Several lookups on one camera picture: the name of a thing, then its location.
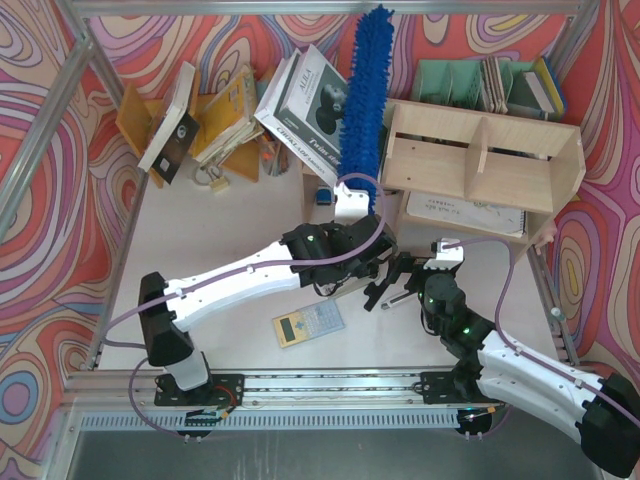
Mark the pencil cup with pencils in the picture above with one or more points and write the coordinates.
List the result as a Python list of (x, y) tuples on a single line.
[(274, 158)]

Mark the yellow worn book stack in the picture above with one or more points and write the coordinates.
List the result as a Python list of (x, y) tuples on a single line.
[(227, 121)]

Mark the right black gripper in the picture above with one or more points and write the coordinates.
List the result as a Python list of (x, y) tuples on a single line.
[(398, 275)]

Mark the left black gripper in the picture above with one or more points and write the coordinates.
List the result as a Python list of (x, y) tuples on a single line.
[(368, 245)]

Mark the yellow blue calculator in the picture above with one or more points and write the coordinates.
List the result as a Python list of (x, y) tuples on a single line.
[(308, 323)]

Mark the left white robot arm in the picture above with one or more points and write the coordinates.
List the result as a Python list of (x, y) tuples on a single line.
[(319, 255)]

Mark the white Cioklade book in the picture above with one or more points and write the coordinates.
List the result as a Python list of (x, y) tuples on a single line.
[(265, 114)]

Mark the black white paperback book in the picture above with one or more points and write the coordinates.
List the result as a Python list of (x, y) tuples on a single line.
[(173, 128)]

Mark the blue grey book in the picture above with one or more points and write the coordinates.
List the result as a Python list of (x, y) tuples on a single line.
[(546, 88)]

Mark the green plastic desk organizer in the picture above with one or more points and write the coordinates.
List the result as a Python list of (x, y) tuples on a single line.
[(492, 85)]

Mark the orange wooden book stand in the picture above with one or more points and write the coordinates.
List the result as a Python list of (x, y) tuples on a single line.
[(134, 119)]

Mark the black white Twins story book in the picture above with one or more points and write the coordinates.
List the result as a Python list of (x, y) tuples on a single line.
[(311, 106)]

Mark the blue microfiber duster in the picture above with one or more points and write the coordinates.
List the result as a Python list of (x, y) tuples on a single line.
[(367, 94)]

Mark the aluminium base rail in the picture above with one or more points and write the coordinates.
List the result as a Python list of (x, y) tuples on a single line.
[(256, 388)]

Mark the blue pencil sharpener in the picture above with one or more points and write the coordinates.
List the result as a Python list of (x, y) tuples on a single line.
[(324, 197)]

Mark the spiral notebook with drawings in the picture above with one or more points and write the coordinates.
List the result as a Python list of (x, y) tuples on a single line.
[(477, 215)]

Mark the light wooden bookshelf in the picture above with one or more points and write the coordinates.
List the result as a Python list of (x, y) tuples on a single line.
[(535, 166)]

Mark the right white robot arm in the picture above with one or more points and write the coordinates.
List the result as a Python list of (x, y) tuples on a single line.
[(601, 414)]

